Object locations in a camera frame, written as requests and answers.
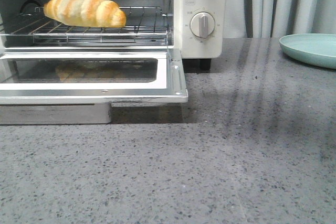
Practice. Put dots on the golden bread roll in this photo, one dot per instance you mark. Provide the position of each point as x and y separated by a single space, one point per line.
86 13

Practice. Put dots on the glass oven door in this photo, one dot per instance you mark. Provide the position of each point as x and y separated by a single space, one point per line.
84 86

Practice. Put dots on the black oven foot right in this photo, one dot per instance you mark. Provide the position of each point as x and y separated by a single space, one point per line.
205 64

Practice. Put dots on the lower white oven knob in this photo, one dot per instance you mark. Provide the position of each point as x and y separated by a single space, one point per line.
202 24

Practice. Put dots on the grey curtain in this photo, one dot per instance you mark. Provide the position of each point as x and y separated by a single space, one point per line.
276 18

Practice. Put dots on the light green plate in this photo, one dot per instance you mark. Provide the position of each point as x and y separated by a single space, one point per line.
313 49

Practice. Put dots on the metal wire oven rack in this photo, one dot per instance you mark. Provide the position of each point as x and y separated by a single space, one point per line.
145 26

